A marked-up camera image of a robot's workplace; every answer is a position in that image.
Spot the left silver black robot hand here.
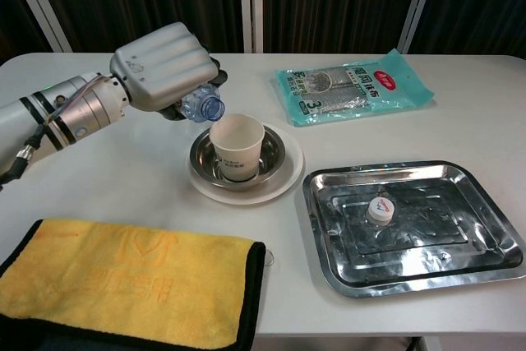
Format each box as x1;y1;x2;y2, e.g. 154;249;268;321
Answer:
109;21;229;122

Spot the clear plastic water bottle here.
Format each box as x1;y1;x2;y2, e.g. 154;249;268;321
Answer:
180;82;228;124

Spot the white paper cup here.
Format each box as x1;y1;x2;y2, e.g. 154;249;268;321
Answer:
208;113;265;182

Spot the white bottle cap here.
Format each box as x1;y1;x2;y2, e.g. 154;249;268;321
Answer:
365;196;398;227

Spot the stainless steel bowl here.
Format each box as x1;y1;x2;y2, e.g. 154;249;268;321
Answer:
189;124;287;192

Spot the white round plate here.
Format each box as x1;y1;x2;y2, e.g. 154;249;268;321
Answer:
184;122;306;206

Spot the teal dishcloth package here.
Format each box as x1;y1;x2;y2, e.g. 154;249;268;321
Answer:
274;48;436;128

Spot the yellow towel with black trim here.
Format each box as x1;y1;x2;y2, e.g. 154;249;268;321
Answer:
0;218;267;351

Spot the rectangular stainless steel tray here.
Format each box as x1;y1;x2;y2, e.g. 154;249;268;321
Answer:
302;160;526;299

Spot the white frame post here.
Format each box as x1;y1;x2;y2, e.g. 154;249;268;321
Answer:
397;0;443;55
239;0;264;54
10;0;71;53

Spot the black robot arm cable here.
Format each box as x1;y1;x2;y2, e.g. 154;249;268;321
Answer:
0;118;50;192

